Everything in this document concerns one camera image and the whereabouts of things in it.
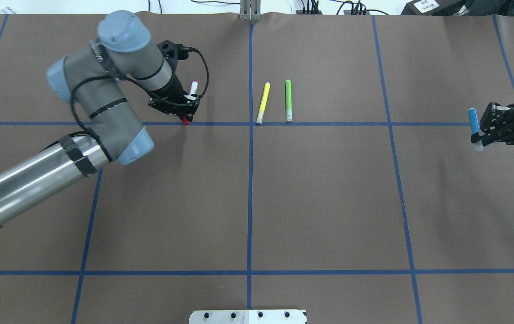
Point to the yellow highlighter pen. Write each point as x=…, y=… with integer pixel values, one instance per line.
x=263, y=103

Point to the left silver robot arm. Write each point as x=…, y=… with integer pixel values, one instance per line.
x=110, y=131

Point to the red and white marker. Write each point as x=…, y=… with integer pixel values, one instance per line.
x=193, y=90

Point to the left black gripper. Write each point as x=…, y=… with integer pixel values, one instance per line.
x=171, y=91

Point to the white central pedestal column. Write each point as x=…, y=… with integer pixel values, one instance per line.
x=263, y=316

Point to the aluminium frame post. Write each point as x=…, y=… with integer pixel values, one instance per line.
x=250, y=10

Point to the blue highlighter pen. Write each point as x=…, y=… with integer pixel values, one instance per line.
x=475, y=128

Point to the green highlighter pen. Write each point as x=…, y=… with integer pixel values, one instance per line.
x=288, y=100

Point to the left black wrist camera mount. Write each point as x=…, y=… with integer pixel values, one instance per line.
x=173, y=52

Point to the black usb hub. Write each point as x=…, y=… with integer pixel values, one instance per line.
x=309, y=8

